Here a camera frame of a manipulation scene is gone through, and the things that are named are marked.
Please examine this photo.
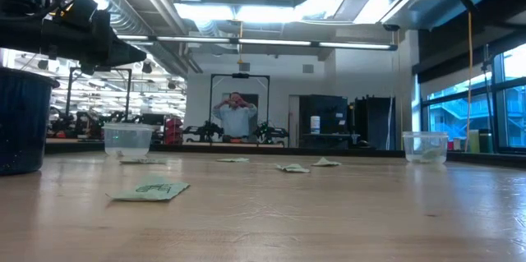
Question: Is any long ceiling light fixture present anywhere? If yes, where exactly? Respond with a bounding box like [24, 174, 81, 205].
[117, 34, 399, 52]

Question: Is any red tool cart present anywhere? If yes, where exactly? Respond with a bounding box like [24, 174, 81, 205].
[164, 117, 184, 145]

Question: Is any black aluminium table frame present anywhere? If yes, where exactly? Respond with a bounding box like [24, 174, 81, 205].
[44, 140, 526, 168]

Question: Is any black cabinet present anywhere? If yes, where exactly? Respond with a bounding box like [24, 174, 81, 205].
[298, 94, 350, 148]
[353, 95, 396, 150]

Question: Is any clear plastic bin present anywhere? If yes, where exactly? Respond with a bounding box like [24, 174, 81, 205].
[102, 122, 154, 158]
[402, 131, 449, 164]

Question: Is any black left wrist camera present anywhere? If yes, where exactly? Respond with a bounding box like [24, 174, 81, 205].
[60, 0, 99, 29]

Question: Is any dark blue mug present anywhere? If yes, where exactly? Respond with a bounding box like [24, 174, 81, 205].
[0, 67, 61, 176]

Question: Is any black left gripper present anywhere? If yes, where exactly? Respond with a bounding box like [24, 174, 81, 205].
[0, 10, 148, 76]

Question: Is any person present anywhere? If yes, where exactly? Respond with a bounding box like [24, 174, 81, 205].
[211, 91, 259, 139]

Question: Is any black background rig frame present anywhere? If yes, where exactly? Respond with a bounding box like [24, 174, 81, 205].
[208, 72, 271, 145]
[67, 67, 132, 123]

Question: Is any light green cup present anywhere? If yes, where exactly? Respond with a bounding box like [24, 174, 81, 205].
[468, 129, 481, 153]

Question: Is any dark green container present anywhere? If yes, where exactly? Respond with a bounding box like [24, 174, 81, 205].
[479, 129, 494, 153]

